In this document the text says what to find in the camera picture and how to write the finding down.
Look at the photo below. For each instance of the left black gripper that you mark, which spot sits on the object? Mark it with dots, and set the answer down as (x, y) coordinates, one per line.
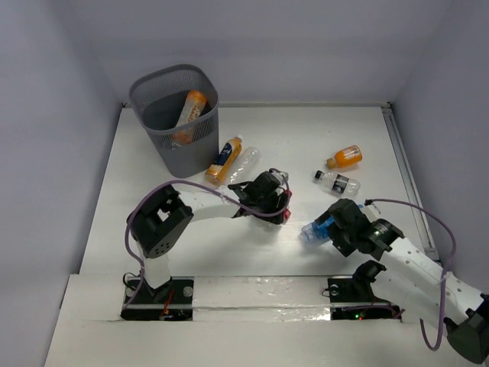
(267, 206)

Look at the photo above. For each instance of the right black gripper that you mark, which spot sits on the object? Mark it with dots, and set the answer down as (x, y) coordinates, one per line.
(344, 246)

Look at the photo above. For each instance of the grey mesh waste bin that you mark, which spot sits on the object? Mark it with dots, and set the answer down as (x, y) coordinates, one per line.
(158, 100)

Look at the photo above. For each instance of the silver foil tape strip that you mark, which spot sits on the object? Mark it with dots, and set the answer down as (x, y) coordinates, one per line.
(260, 299)

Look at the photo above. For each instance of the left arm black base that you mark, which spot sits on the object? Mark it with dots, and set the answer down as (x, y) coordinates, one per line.
(171, 302)

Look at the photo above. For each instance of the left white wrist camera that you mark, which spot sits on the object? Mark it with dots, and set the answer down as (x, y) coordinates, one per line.
(283, 178)

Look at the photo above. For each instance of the orange bottle white cap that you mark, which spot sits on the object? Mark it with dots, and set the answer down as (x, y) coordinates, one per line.
(192, 109)

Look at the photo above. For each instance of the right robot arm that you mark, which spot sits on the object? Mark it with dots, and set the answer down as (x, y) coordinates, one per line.
(398, 272)

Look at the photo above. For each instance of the blue tinted water bottle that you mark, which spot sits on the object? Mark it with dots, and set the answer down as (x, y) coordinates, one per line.
(317, 231)

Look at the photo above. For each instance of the clear ribbed plastic bottle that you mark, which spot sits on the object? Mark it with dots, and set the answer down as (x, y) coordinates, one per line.
(243, 166)

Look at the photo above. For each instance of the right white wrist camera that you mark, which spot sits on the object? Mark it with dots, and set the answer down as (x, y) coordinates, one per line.
(368, 208)

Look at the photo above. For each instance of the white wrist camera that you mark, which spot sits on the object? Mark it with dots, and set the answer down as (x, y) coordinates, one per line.
(368, 208)
(283, 178)

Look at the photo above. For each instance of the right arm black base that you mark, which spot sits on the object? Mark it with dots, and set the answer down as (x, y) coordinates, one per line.
(350, 300)

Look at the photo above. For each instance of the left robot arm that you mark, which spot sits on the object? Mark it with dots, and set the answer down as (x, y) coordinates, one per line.
(157, 222)

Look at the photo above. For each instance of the clear bottle red cap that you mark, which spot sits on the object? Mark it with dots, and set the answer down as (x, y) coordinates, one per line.
(276, 202)

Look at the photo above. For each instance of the clear bottle black label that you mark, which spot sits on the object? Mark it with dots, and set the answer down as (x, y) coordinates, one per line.
(337, 183)

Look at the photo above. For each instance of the orange bottle blue white label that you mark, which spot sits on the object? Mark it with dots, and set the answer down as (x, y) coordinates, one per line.
(217, 171)

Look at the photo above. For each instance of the small orange juice bottle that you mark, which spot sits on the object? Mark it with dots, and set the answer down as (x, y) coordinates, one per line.
(345, 158)

